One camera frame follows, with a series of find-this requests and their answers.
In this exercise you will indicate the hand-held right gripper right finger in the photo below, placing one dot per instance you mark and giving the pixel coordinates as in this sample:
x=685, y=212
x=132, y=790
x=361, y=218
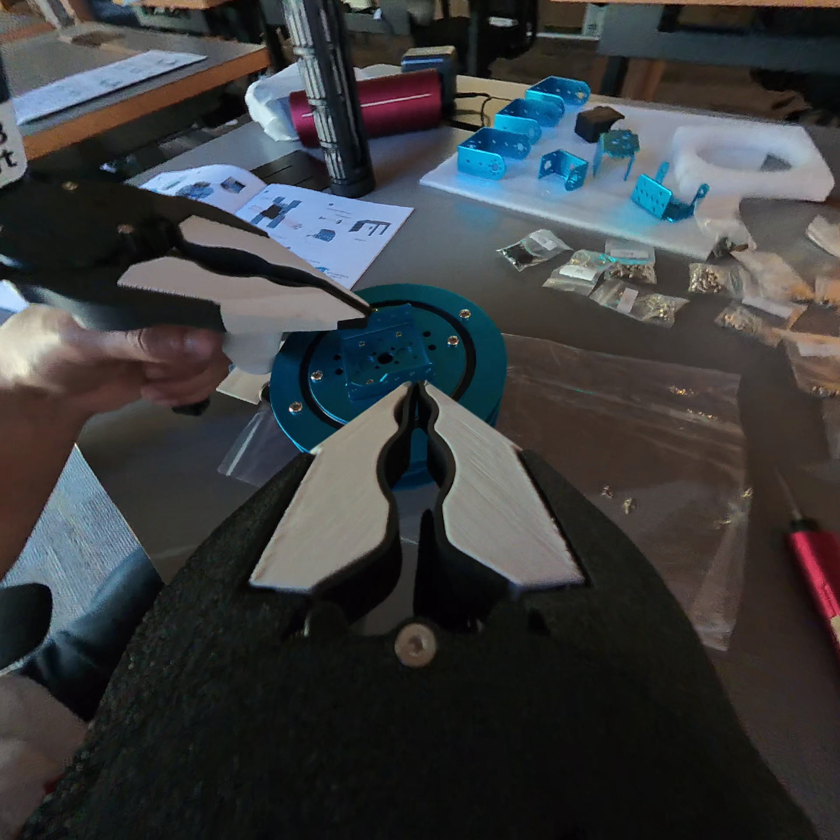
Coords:
x=505, y=518

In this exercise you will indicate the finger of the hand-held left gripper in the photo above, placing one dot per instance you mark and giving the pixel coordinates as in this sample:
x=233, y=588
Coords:
x=249, y=302
x=249, y=246

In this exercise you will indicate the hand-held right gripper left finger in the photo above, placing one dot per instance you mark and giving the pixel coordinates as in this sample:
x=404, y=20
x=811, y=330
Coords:
x=328, y=518

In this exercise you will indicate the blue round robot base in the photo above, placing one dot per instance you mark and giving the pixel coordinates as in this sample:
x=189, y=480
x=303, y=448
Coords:
x=485, y=354

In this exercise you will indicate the red screwdriver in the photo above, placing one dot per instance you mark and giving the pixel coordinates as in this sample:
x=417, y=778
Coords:
x=820, y=571

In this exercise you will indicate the person's left forearm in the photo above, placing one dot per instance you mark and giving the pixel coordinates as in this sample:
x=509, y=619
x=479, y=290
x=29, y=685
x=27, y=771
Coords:
x=26, y=479

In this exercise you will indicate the neighbouring grey desk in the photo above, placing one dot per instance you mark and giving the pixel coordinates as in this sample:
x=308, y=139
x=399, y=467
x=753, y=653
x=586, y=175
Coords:
x=216, y=72

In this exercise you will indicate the dark grey desk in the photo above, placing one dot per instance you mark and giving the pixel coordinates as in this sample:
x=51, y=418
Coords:
x=472, y=262

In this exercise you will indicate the person's left hand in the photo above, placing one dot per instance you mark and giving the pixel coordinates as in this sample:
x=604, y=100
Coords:
x=98, y=361

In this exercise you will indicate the black flat device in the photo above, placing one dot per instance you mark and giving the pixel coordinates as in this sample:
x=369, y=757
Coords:
x=289, y=170

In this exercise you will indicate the printed instruction manual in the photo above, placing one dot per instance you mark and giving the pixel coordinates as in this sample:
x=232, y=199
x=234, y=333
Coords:
x=367, y=229

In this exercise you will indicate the white crumpled plastic bag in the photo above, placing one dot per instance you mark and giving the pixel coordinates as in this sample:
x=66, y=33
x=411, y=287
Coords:
x=269, y=98

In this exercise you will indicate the large clear plastic bag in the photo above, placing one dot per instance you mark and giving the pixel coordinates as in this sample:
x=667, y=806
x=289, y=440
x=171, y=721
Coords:
x=623, y=420

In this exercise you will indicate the printed paper sheet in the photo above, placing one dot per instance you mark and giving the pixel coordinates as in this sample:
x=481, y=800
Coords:
x=98, y=85

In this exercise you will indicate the black ribbed cylinder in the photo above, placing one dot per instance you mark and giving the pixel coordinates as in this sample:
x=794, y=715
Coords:
x=331, y=98

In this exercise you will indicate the red metal cylinder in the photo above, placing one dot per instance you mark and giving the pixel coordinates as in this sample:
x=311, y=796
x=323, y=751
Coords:
x=400, y=102

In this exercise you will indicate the dark grey box device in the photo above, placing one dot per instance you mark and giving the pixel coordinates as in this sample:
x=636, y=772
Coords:
x=430, y=65

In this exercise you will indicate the group of small screw bags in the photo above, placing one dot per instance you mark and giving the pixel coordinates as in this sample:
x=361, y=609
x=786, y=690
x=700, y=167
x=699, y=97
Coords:
x=630, y=289

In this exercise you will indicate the dark blue trousers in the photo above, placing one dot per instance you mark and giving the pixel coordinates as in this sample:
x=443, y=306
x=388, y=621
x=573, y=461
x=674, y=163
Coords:
x=92, y=643

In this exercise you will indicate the white foam sheet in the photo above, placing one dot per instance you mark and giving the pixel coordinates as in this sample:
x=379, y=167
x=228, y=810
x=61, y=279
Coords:
x=577, y=210

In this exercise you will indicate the black servo motor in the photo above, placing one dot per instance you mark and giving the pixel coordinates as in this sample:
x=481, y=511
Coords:
x=597, y=123

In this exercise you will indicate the white shirt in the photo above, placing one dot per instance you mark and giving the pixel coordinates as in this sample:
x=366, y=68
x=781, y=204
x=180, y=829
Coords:
x=33, y=754

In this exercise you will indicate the large blue U bracket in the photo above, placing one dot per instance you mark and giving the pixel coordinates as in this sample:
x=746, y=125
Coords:
x=558, y=90
x=485, y=154
x=525, y=118

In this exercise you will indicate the small blue angle bracket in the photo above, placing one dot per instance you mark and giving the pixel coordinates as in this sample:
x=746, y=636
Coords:
x=561, y=170

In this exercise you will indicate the blue perforated U bracket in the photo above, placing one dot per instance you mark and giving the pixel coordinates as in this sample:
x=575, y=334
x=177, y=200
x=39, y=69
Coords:
x=656, y=197

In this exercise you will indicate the blue claw-shaped bracket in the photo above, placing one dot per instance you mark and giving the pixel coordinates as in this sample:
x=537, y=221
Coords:
x=617, y=148

